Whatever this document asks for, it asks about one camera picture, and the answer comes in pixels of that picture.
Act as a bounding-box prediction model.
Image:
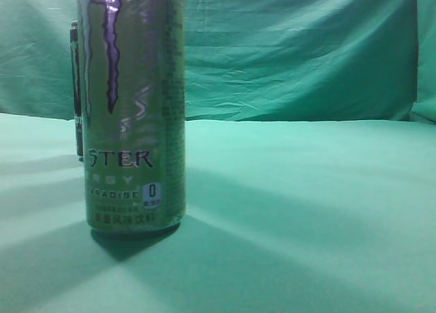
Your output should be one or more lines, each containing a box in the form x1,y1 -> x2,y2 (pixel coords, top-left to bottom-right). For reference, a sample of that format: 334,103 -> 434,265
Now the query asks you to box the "black Monster energy can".
69,20 -> 83,162

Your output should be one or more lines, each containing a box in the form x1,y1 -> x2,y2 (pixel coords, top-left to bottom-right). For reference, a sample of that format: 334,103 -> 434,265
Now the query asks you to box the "green backdrop cloth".
1,0 -> 435,121

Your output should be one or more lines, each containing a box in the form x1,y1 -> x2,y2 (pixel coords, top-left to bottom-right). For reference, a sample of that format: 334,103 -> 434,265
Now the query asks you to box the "green Monster Paradise can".
78,0 -> 186,235

